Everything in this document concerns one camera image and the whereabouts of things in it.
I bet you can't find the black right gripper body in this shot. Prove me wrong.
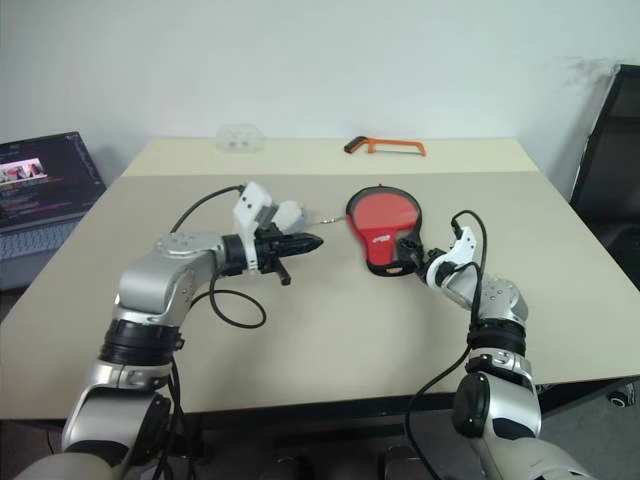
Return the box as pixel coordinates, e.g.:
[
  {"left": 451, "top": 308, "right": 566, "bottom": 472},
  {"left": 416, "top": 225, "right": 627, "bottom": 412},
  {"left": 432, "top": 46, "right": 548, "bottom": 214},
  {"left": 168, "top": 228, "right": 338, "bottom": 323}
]
[{"left": 397, "top": 237, "right": 448, "bottom": 275}]

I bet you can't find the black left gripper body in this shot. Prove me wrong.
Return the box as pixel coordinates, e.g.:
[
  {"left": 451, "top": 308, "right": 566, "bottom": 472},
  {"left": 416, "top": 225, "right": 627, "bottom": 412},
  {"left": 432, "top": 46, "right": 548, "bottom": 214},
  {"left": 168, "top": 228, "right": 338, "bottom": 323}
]
[{"left": 253, "top": 224, "right": 294, "bottom": 288}]

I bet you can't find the black paddle case clear window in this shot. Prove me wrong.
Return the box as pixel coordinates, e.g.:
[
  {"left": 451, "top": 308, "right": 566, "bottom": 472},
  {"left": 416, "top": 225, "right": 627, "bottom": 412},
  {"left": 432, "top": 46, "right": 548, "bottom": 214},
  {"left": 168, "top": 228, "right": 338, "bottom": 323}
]
[{"left": 308, "top": 183, "right": 427, "bottom": 279}]

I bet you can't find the red table tennis paddle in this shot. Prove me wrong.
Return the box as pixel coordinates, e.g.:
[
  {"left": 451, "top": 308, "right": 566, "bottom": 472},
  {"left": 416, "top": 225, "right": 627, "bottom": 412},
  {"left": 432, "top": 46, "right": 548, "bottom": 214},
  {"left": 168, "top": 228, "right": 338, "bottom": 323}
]
[{"left": 351, "top": 191, "right": 419, "bottom": 267}]

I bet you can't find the clear plastic holder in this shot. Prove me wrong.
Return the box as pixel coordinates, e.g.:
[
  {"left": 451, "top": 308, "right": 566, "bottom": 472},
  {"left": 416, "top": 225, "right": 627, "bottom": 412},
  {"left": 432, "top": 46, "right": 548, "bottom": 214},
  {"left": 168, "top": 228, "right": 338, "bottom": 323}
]
[{"left": 215, "top": 122, "right": 267, "bottom": 154}]

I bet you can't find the black table leg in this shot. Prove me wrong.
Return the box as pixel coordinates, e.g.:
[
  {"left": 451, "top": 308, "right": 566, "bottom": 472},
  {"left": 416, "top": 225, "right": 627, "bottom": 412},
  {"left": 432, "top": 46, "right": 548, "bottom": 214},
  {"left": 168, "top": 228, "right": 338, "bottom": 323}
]
[
  {"left": 536, "top": 375, "right": 640, "bottom": 417},
  {"left": 188, "top": 413, "right": 210, "bottom": 464}
]

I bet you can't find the black chair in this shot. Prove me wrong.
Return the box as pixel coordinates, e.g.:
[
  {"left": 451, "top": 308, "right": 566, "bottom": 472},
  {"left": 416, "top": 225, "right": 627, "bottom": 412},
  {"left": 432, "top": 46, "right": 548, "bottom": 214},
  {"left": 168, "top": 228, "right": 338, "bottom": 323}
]
[{"left": 568, "top": 63, "right": 640, "bottom": 292}]

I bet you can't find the dark rounded shape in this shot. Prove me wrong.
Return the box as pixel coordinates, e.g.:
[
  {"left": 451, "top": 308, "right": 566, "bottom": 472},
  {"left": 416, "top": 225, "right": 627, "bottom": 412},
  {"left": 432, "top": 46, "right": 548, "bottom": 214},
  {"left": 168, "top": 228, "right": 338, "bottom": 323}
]
[{"left": 383, "top": 443, "right": 427, "bottom": 480}]

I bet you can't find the open laptop computer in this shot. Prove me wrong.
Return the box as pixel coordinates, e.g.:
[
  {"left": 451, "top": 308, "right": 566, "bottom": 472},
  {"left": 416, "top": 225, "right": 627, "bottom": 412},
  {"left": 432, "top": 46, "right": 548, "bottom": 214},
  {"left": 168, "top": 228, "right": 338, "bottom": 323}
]
[{"left": 0, "top": 130, "right": 110, "bottom": 265}]

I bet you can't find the black caster wheel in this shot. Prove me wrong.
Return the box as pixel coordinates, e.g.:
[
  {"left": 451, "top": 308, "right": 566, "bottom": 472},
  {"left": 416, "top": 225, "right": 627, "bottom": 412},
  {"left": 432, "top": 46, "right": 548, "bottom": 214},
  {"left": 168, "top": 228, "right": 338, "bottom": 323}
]
[{"left": 606, "top": 383, "right": 632, "bottom": 407}]

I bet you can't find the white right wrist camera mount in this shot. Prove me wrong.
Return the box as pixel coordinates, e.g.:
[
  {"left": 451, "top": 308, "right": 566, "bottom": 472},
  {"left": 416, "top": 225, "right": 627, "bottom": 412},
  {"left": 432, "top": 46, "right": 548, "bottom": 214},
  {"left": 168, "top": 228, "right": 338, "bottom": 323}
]
[{"left": 423, "top": 226, "right": 482, "bottom": 292}]

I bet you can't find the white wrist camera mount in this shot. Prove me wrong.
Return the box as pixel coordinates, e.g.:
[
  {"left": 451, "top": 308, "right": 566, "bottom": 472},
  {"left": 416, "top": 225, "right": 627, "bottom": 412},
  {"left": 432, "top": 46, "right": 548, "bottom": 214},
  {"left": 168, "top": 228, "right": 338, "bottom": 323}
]
[
  {"left": 423, "top": 226, "right": 482, "bottom": 292},
  {"left": 231, "top": 181, "right": 310, "bottom": 275}
]

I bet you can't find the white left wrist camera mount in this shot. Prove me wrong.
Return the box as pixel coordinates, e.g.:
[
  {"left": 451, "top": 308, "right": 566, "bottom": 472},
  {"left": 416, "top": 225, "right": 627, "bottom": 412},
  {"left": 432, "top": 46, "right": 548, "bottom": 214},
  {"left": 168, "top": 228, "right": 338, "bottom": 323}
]
[{"left": 231, "top": 181, "right": 310, "bottom": 275}]

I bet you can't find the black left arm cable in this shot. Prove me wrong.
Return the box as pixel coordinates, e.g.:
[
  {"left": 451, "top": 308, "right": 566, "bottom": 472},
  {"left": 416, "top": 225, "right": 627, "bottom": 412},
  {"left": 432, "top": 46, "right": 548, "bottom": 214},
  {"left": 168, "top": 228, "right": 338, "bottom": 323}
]
[{"left": 149, "top": 184, "right": 267, "bottom": 480}]

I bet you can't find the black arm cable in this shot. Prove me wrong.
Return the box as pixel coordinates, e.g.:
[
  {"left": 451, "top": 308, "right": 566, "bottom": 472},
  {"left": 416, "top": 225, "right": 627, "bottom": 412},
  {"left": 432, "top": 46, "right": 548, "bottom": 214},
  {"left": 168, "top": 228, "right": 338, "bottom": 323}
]
[
  {"left": 404, "top": 209, "right": 490, "bottom": 480},
  {"left": 149, "top": 184, "right": 267, "bottom": 480}
]

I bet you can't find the orange hacksaw black handle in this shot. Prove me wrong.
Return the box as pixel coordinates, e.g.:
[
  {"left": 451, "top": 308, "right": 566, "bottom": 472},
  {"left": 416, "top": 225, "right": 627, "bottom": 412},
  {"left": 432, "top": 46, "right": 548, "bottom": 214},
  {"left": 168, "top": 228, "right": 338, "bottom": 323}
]
[{"left": 342, "top": 135, "right": 428, "bottom": 159}]

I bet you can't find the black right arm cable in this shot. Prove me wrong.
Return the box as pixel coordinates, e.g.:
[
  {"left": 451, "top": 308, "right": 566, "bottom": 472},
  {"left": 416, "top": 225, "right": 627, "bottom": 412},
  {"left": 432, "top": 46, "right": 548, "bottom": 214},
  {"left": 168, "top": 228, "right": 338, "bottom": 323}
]
[{"left": 404, "top": 209, "right": 490, "bottom": 480}]

